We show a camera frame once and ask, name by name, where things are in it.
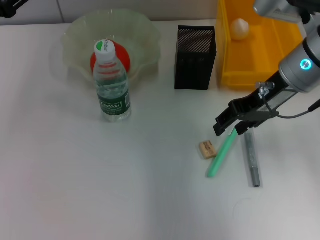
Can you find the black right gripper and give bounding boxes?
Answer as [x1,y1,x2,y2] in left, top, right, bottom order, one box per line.
[213,70,300,137]

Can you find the black mesh pen holder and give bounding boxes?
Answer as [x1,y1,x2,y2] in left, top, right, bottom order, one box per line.
[174,24,218,90]

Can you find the orange fruit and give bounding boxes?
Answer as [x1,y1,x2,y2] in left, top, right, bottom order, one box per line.
[89,41,132,76]

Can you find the beige eraser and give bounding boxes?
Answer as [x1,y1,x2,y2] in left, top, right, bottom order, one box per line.
[198,140,218,160]

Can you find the yellow plastic bin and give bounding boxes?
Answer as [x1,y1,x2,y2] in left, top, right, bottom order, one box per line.
[216,0,305,91]

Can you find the translucent green fruit plate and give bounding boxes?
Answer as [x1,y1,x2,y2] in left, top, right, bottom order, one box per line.
[61,8,162,87]

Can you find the black wall seam strip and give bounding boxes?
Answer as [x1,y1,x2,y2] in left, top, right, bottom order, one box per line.
[56,0,65,25]

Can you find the clear green-label water bottle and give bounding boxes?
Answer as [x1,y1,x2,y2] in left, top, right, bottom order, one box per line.
[92,39,133,123]

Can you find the green pen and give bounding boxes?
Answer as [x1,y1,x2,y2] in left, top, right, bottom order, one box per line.
[206,128,240,179]

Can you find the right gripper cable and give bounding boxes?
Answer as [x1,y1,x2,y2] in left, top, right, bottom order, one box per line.
[256,81,320,120]

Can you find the gray marker pen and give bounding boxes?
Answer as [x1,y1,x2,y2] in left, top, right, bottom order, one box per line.
[243,131,262,189]

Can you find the white paper ball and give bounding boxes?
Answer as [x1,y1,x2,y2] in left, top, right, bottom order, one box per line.
[229,17,251,41]

